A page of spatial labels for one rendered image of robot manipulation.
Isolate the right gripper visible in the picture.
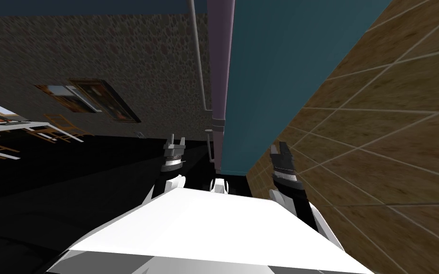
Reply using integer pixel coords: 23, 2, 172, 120
269, 141, 297, 175

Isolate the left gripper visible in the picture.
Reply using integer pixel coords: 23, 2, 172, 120
163, 133, 187, 157

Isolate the teal door leaf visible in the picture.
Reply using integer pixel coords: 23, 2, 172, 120
207, 0, 392, 176

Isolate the dark framed picture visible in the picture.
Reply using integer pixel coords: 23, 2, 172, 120
68, 78, 142, 124

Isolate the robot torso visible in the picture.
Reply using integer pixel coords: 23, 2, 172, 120
46, 176, 375, 274

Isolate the wooden chair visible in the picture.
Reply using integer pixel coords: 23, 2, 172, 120
43, 113, 95, 144

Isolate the wooden framed window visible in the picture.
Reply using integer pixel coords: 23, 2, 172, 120
34, 84, 99, 114

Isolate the white table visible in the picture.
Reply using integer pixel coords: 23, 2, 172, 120
0, 95, 85, 160

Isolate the grey door handle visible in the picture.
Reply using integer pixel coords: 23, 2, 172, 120
203, 108, 226, 165

